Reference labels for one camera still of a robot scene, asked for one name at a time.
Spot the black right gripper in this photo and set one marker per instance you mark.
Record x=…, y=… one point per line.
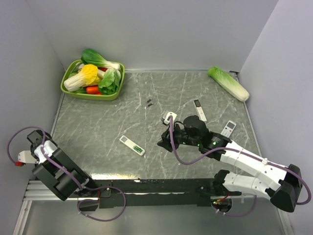
x=165, y=142

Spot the green AAA battery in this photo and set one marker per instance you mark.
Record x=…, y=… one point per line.
x=137, y=148
x=138, y=152

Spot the long white remote control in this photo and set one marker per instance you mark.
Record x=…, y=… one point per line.
x=129, y=143

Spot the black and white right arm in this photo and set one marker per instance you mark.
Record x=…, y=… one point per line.
x=278, y=183

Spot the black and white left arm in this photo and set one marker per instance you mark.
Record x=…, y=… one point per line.
x=56, y=170

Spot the slim white remote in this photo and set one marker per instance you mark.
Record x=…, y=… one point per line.
x=199, y=110

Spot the small white display remote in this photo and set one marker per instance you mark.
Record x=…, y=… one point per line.
x=228, y=129

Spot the green white napa cabbage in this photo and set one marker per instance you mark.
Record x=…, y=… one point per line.
x=229, y=84

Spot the green leafy toy lettuce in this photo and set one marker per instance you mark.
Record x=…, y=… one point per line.
x=110, y=82

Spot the red toy pepper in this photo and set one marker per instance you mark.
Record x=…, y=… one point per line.
x=102, y=69

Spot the orange toy carrot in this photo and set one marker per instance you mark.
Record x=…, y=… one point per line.
x=92, y=90

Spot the green plastic basket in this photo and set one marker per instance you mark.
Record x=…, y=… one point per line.
x=74, y=68

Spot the yellow toy napa cabbage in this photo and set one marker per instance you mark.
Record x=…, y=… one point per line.
x=89, y=75

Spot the toy bok choy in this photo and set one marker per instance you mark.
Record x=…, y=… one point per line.
x=90, y=56

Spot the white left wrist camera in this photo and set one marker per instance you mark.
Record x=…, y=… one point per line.
x=26, y=157

